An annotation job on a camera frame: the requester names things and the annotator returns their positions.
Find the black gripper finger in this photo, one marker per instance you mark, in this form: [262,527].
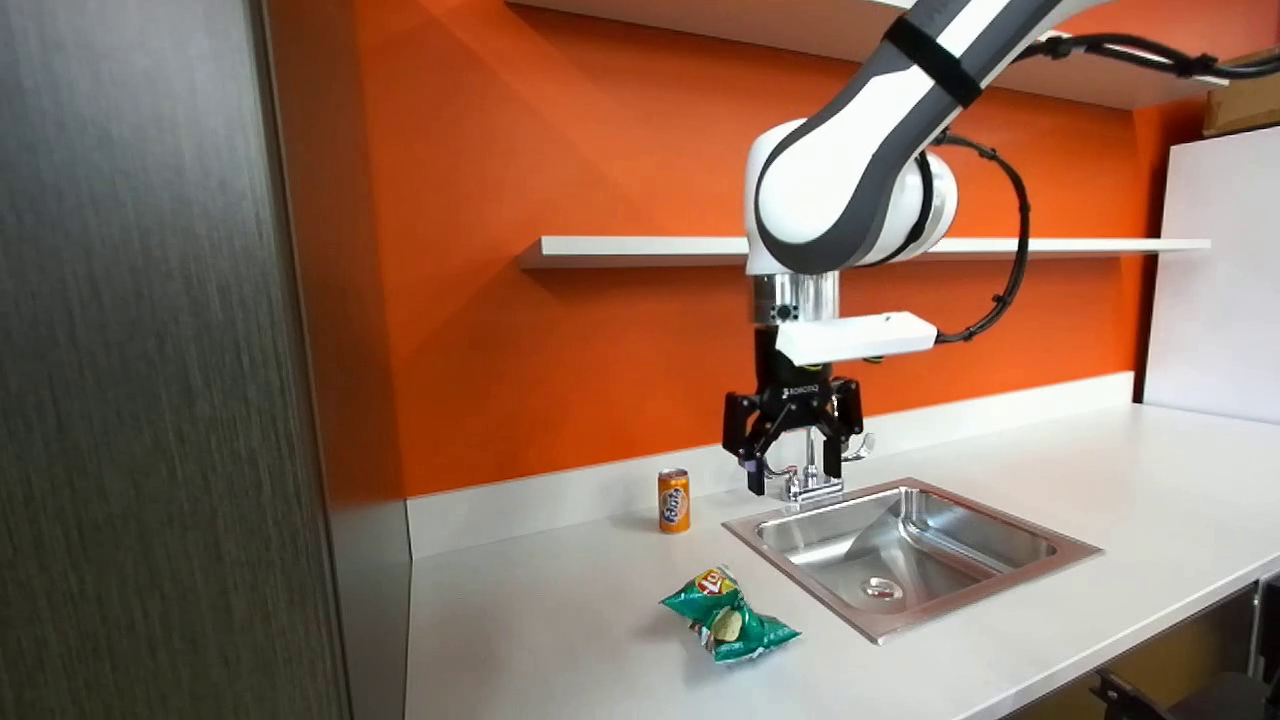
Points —
[851,420]
[747,424]

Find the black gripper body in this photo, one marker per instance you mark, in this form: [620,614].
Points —
[784,383]

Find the green chips packet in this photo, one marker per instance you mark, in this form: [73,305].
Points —
[727,623]

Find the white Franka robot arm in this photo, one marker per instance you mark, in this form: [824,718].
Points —
[841,173]

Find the orange soda can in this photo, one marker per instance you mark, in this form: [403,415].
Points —
[674,500]

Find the stainless steel sink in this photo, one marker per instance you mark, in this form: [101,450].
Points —
[921,562]

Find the overhead cabinet underside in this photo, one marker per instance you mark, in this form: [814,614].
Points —
[747,22]

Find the white board panel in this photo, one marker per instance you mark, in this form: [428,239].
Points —
[1220,281]

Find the dark wood cabinet panel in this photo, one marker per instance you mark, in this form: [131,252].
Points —
[146,375]

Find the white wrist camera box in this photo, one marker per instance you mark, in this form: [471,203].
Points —
[855,336]

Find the white wall shelf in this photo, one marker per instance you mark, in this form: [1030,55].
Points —
[642,250]

